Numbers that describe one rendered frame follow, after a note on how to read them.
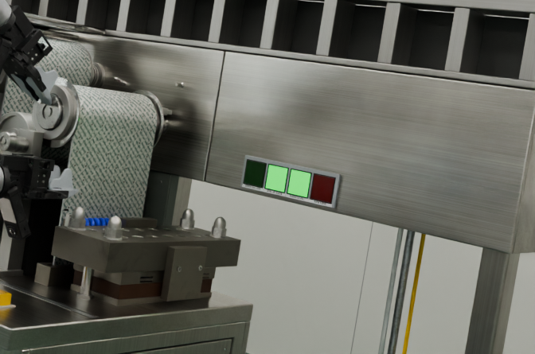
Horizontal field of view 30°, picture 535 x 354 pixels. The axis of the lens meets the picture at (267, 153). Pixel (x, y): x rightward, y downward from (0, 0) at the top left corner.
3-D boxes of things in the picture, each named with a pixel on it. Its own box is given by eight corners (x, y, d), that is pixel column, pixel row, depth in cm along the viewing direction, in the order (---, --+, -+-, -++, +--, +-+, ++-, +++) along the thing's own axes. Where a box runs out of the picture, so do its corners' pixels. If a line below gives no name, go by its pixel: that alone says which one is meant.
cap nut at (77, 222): (63, 227, 200) (66, 204, 200) (77, 227, 203) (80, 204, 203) (75, 230, 198) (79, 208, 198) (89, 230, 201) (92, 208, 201)
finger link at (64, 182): (90, 170, 206) (55, 168, 199) (86, 198, 206) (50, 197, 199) (80, 168, 208) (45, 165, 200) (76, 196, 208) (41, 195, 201)
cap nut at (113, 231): (99, 236, 195) (103, 214, 195) (112, 236, 198) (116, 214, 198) (111, 240, 193) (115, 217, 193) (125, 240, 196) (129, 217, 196)
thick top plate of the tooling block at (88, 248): (50, 254, 200) (55, 225, 200) (184, 250, 232) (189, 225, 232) (105, 273, 191) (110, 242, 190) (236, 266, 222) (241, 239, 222)
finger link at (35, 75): (51, 87, 199) (26, 55, 194) (46, 93, 199) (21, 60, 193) (37, 86, 202) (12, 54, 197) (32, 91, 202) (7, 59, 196)
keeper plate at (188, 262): (160, 298, 204) (168, 246, 203) (192, 296, 212) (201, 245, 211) (169, 301, 202) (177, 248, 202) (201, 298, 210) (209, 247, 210)
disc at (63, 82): (27, 143, 213) (36, 74, 212) (29, 143, 213) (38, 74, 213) (73, 152, 204) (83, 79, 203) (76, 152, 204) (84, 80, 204)
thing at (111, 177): (58, 225, 206) (72, 137, 205) (138, 225, 225) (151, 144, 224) (60, 226, 206) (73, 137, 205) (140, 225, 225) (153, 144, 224)
